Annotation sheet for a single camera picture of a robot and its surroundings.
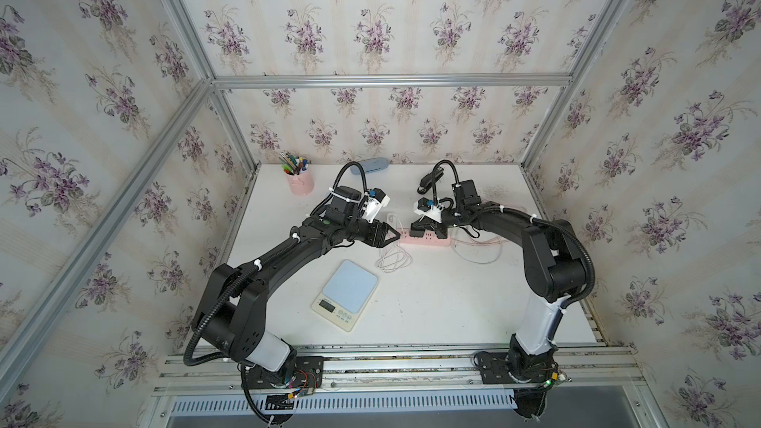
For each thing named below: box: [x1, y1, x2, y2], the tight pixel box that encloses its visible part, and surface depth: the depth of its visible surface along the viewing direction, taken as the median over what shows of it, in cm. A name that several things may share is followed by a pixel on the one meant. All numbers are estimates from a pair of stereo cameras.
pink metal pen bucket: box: [285, 170, 315, 197], surface depth 107 cm
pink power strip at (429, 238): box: [396, 227, 453, 247], surface depth 97 cm
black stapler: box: [417, 166, 444, 195], surface depth 114 cm
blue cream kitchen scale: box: [311, 259, 380, 333], surface depth 86 cm
